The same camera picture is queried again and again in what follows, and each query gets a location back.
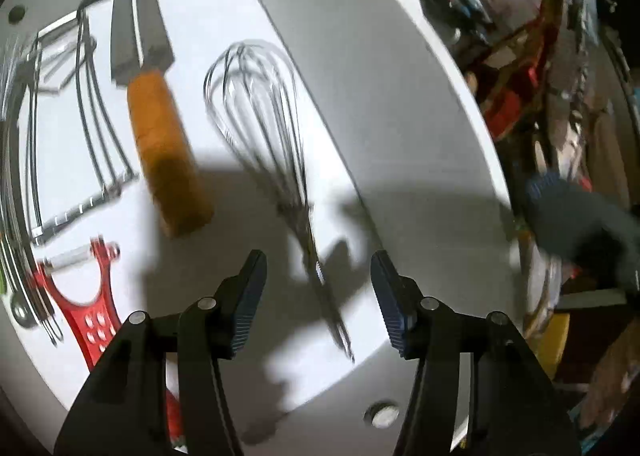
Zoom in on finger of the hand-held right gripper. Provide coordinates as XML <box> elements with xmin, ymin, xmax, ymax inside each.
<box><xmin>525</xmin><ymin>173</ymin><xmax>640</xmax><ymax>295</ymax></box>

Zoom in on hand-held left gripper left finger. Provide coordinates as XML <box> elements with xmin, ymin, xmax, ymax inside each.
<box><xmin>54</xmin><ymin>249</ymin><xmax>268</xmax><ymax>456</ymax></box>

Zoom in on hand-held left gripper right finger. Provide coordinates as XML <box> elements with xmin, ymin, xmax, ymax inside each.
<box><xmin>370</xmin><ymin>249</ymin><xmax>583</xmax><ymax>456</ymax></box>

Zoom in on metal whisk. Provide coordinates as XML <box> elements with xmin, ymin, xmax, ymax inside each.
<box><xmin>202</xmin><ymin>40</ymin><xmax>357</xmax><ymax>365</ymax></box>

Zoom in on red peeler grater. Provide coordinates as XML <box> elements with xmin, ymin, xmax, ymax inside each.
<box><xmin>32</xmin><ymin>237</ymin><xmax>182</xmax><ymax>440</ymax></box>

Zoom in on white container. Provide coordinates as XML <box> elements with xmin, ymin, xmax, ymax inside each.
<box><xmin>0</xmin><ymin>0</ymin><xmax>527</xmax><ymax>455</ymax></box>

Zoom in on yellow object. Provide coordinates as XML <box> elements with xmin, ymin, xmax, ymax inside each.
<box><xmin>529</xmin><ymin>311</ymin><xmax>572</xmax><ymax>378</ymax></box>

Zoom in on red cardboard box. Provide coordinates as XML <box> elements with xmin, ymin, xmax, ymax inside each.
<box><xmin>477</xmin><ymin>10</ymin><xmax>557</xmax><ymax>139</ymax></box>

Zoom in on wooden handled metal scraper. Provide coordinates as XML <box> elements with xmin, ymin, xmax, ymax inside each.
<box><xmin>110</xmin><ymin>0</ymin><xmax>216</xmax><ymax>239</ymax></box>

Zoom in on metal wire utensil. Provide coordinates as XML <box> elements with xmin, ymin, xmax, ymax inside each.
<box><xmin>25</xmin><ymin>6</ymin><xmax>139</xmax><ymax>245</ymax></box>

